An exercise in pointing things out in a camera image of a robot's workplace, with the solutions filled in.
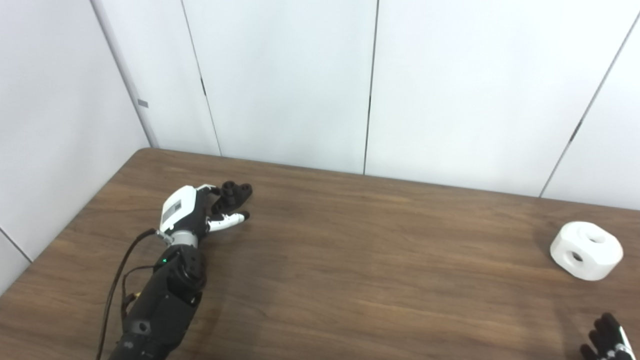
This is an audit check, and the round white piece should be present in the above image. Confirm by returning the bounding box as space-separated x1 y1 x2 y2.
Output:
549 221 625 282

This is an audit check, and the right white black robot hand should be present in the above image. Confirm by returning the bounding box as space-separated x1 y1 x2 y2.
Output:
579 312 637 360

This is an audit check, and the black flanged holder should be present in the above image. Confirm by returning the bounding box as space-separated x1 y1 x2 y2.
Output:
209 180 254 217

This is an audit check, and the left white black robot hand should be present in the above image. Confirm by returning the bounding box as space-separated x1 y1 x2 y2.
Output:
158 183 250 246

